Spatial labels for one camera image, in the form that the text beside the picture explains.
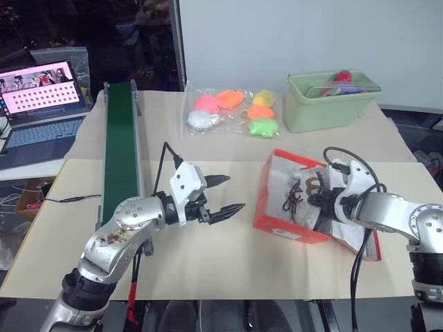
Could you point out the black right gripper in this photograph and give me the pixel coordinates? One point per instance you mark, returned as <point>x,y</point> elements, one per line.
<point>325,202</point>

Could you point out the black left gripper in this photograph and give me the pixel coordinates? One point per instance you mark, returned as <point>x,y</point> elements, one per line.
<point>198,211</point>

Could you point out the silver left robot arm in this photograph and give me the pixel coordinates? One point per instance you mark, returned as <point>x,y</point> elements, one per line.
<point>121,224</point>

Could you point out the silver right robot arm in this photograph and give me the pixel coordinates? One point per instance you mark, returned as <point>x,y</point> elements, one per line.
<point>391,211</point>

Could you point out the orange cardboard shoebox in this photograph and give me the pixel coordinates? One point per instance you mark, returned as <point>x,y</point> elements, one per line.
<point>277,224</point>

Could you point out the white wrapping paper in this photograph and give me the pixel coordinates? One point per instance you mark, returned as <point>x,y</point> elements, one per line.
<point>351,237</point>

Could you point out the clear plastic toy bag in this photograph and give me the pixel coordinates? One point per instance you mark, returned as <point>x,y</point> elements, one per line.
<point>230,129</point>

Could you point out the white round plastic toy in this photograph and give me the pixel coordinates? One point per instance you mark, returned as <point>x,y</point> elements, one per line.
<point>199,119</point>

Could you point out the green plastic toy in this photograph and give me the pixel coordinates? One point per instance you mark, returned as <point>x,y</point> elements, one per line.
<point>262,127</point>

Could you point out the beige table cloth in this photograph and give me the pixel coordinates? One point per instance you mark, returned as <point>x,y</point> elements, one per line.
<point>166,124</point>

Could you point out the light green plastic bin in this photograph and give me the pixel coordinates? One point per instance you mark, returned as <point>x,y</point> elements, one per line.
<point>322,110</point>

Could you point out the orange round plastic toy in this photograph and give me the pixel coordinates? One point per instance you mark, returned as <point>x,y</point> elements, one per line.
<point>260,111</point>

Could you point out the pink plastic toy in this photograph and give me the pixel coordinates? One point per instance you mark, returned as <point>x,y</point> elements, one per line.
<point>206,102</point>

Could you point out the orange fish-shaped toy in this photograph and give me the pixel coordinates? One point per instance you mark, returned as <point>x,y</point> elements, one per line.
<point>231,98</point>

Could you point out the yellow plastic toy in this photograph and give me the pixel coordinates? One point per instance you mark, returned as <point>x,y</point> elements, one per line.
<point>263,98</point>

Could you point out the green conveyor belt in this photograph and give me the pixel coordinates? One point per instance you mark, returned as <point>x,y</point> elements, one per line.
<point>121,145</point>

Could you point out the blue purple toy in bin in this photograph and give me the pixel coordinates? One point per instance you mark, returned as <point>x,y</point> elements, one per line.
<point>341,90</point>

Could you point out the red and black device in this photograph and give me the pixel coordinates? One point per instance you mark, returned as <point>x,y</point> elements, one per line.
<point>431,159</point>

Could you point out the dark rounded shape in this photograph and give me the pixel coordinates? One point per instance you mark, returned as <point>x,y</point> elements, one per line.
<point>178,316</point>

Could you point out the red toy in bin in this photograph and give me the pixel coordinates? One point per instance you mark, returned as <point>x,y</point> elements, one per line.
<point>343,76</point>

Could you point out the grey metal pole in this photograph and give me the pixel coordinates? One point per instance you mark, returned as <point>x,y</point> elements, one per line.
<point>179,45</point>

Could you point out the brown cardboard box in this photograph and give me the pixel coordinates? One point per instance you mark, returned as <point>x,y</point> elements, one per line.
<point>29,204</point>

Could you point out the open laptop computer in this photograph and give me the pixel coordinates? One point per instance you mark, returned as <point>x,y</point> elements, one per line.
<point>41,117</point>

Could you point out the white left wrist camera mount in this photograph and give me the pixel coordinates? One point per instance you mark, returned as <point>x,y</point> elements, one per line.
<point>185,183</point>

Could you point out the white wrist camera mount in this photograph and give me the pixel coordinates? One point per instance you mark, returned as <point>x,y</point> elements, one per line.
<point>356,180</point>
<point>185,183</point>

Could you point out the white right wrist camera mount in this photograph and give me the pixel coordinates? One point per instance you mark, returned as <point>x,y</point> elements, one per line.
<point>356,180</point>

